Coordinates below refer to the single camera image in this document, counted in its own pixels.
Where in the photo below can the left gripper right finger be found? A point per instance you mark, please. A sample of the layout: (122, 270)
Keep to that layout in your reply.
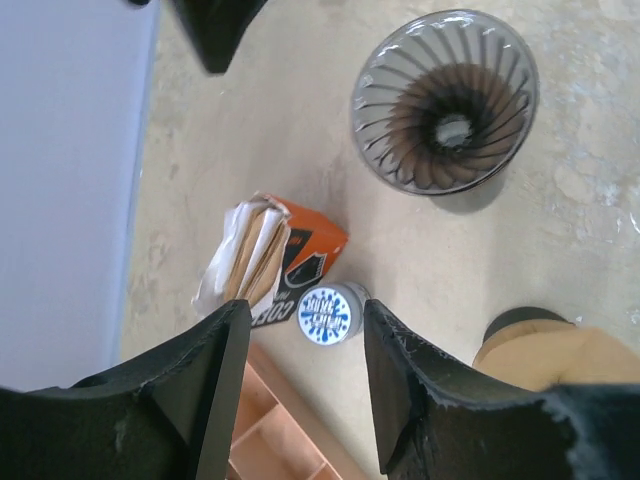
(436, 417)

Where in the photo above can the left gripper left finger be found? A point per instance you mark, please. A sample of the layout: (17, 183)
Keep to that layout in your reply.
(168, 413)

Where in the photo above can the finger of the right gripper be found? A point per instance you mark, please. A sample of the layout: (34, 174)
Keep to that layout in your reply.
(215, 28)

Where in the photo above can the brown paper coffee filter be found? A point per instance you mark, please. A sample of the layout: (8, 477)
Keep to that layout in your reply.
(537, 354)

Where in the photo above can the smoky glass dripper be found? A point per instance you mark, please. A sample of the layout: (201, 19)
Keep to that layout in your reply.
(445, 103)

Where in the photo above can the orange coffee filter box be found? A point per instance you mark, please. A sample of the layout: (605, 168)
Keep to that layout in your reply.
(272, 251)

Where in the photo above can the pink plastic desk organizer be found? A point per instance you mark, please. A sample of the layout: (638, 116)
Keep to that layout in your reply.
(277, 435)

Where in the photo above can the small blue white jar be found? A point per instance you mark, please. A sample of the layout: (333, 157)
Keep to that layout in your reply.
(332, 313)

